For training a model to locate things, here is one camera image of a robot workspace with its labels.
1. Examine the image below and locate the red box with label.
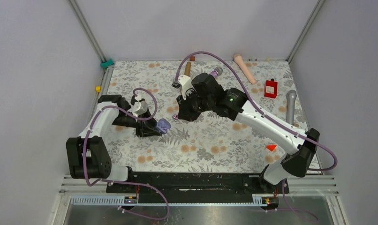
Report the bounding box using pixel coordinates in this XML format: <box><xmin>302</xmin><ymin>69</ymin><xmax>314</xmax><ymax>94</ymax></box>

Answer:
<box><xmin>264</xmin><ymin>78</ymin><xmax>278</xmax><ymax>99</ymax></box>

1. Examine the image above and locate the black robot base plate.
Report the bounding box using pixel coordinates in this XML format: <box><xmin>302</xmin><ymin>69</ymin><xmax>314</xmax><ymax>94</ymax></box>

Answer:
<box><xmin>106</xmin><ymin>171</ymin><xmax>289</xmax><ymax>204</ymax></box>

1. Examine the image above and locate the red triangle block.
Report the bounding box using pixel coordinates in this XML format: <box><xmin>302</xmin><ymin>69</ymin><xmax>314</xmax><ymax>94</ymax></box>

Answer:
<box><xmin>266</xmin><ymin>144</ymin><xmax>277</xmax><ymax>152</ymax></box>

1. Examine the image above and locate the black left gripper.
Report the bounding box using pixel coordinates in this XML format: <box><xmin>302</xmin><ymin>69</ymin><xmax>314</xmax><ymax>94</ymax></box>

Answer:
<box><xmin>112</xmin><ymin>107</ymin><xmax>163</xmax><ymax>137</ymax></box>

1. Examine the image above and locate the gold microphone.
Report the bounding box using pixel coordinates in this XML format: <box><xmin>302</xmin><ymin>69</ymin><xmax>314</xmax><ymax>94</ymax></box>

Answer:
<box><xmin>184</xmin><ymin>61</ymin><xmax>191</xmax><ymax>76</ymax></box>

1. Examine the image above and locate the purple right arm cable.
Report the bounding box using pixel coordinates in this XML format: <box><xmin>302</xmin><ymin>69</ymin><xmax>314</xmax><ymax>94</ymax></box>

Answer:
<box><xmin>175</xmin><ymin>51</ymin><xmax>338</xmax><ymax>224</ymax></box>

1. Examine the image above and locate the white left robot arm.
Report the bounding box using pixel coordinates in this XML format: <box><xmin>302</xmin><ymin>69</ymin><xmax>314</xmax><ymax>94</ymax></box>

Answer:
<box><xmin>66</xmin><ymin>95</ymin><xmax>171</xmax><ymax>193</ymax></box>

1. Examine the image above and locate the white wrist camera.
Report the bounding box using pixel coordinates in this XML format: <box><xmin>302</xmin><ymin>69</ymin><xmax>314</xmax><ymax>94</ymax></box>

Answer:
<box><xmin>132</xmin><ymin>97</ymin><xmax>148</xmax><ymax>117</ymax></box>
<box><xmin>172</xmin><ymin>75</ymin><xmax>193</xmax><ymax>100</ymax></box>

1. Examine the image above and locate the floral table mat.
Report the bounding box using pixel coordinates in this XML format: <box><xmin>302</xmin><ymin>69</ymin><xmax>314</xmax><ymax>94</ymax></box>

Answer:
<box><xmin>104</xmin><ymin>61</ymin><xmax>296</xmax><ymax>173</ymax></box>

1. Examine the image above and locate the silver grey microphone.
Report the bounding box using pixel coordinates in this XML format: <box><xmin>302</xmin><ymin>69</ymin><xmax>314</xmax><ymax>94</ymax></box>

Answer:
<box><xmin>286</xmin><ymin>90</ymin><xmax>297</xmax><ymax>125</ymax></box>

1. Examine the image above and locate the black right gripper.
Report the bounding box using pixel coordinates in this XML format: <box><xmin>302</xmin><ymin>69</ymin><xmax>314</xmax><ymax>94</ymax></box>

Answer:
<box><xmin>176</xmin><ymin>89</ymin><xmax>214</xmax><ymax>122</ymax></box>

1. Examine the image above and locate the teal corner clamp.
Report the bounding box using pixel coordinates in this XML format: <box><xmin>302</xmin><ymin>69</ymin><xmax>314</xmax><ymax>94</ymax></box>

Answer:
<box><xmin>100</xmin><ymin>59</ymin><xmax>114</xmax><ymax>69</ymax></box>

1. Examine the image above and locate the purple glitter microphone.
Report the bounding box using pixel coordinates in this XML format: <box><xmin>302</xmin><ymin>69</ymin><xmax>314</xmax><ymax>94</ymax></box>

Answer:
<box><xmin>209</xmin><ymin>67</ymin><xmax>223</xmax><ymax>78</ymax></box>

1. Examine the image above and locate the purple earbud charging case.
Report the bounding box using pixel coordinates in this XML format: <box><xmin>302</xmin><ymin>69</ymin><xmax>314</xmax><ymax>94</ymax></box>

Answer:
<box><xmin>157</xmin><ymin>119</ymin><xmax>172</xmax><ymax>134</ymax></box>

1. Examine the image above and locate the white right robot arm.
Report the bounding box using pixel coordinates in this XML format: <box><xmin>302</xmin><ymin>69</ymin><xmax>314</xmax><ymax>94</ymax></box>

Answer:
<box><xmin>173</xmin><ymin>73</ymin><xmax>320</xmax><ymax>193</ymax></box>

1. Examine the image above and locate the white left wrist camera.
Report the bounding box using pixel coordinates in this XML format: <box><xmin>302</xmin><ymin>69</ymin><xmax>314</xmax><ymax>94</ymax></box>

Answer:
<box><xmin>132</xmin><ymin>97</ymin><xmax>148</xmax><ymax>117</ymax></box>

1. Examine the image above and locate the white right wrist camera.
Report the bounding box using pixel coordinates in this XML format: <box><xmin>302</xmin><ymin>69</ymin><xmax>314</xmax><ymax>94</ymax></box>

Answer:
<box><xmin>172</xmin><ymin>75</ymin><xmax>193</xmax><ymax>100</ymax></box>

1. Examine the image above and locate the pink microphone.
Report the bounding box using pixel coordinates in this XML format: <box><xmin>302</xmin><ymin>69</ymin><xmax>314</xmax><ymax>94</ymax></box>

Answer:
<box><xmin>233</xmin><ymin>53</ymin><xmax>256</xmax><ymax>84</ymax></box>

